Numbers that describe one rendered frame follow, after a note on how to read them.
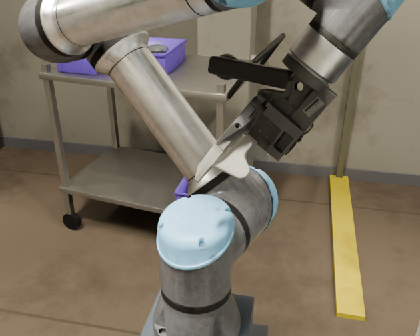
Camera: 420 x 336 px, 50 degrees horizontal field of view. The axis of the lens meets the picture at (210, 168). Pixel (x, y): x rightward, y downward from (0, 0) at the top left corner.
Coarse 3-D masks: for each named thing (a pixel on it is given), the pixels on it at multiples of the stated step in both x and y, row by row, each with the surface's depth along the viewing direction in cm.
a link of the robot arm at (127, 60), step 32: (96, 64) 78; (128, 64) 77; (128, 96) 79; (160, 96) 77; (160, 128) 78; (192, 128) 78; (192, 160) 77; (192, 192) 78; (224, 192) 76; (256, 192) 78; (256, 224) 75
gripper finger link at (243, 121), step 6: (252, 108) 60; (246, 114) 59; (252, 114) 61; (240, 120) 59; (246, 120) 59; (252, 120) 60; (234, 126) 59; (240, 126) 59; (246, 126) 60; (228, 132) 59; (234, 132) 59; (240, 132) 60; (222, 138) 59; (228, 138) 59; (234, 138) 60; (216, 144) 59; (222, 144) 59; (228, 144) 59; (222, 150) 59
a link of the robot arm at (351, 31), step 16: (320, 0) 56; (336, 0) 54; (352, 0) 53; (368, 0) 53; (384, 0) 53; (400, 0) 54; (320, 16) 56; (336, 16) 55; (352, 16) 54; (368, 16) 54; (384, 16) 54; (320, 32) 56; (336, 32) 55; (352, 32) 54; (368, 32) 55; (352, 48) 56
